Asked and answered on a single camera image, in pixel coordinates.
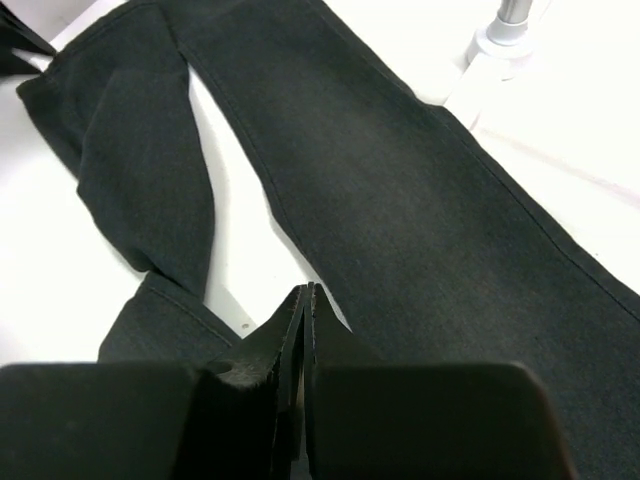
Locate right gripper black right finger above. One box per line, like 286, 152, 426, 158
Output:
303, 283, 382, 479

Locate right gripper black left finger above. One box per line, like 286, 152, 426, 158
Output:
192, 285, 306, 479

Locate black denim trousers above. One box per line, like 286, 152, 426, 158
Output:
1, 1, 639, 479

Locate white clothes rack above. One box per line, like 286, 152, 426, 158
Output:
444, 1, 534, 112

